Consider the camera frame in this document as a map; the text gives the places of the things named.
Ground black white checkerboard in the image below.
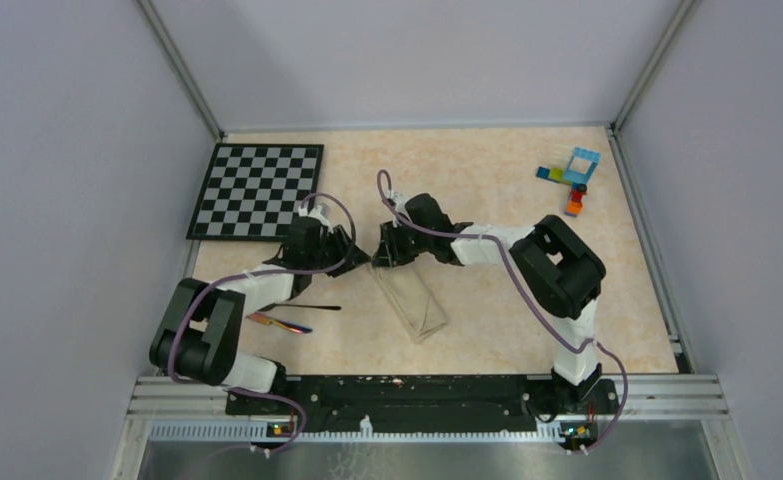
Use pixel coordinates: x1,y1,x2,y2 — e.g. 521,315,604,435
186,143,325,242

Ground white slotted cable duct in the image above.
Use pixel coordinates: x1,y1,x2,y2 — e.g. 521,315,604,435
149,420,564,443

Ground iridescent rainbow knife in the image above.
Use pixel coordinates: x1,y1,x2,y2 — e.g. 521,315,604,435
246,312,313,334

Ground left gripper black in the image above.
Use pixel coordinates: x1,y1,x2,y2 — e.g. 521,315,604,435
307,224,371,277

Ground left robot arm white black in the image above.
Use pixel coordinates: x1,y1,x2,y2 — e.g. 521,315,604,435
149,216,370,414

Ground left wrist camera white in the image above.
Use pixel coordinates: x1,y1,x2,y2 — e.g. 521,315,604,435
297,202,332,228

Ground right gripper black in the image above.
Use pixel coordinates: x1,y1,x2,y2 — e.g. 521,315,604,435
373,218,433,268

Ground colourful toy brick structure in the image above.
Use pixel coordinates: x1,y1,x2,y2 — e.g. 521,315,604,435
535,147,601,217

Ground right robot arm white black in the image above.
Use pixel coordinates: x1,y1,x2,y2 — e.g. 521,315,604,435
373,191,606,412

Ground black spoon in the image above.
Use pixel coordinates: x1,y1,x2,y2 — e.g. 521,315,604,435
259,303,342,312

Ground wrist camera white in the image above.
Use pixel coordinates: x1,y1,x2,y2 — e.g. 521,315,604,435
385,190,411,223
297,202,332,228

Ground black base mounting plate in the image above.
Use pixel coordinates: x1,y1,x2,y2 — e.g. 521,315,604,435
225,374,619,434

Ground beige cloth napkin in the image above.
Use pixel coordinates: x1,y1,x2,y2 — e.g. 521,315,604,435
371,264,449,344

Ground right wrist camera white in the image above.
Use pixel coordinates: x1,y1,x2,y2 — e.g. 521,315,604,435
385,190,411,223

